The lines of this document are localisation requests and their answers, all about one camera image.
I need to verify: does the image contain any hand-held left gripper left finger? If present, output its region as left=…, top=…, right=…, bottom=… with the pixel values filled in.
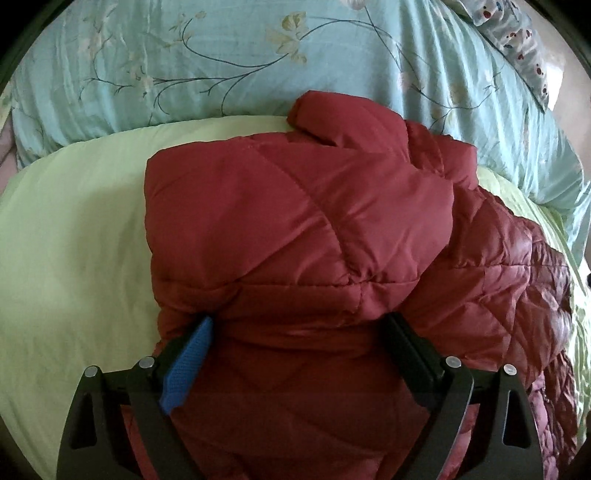
left=54, top=315, right=214, bottom=480

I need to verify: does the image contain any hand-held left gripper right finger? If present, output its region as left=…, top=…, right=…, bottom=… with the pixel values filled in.
left=384, top=313, right=546, bottom=480

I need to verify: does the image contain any dark red puffer jacket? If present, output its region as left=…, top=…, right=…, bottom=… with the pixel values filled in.
left=124, top=90, right=578, bottom=480

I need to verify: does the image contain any light green bed sheet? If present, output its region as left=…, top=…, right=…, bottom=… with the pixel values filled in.
left=0, top=115, right=591, bottom=480

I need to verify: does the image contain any pink bed sheet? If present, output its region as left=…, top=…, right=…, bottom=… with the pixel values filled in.
left=0, top=122, right=21, bottom=174

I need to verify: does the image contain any teal floral quilt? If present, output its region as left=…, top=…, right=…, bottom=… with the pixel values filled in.
left=9, top=0, right=591, bottom=273

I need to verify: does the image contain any grey bear print pillow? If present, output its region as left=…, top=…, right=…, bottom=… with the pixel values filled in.
left=455, top=0, right=561, bottom=112

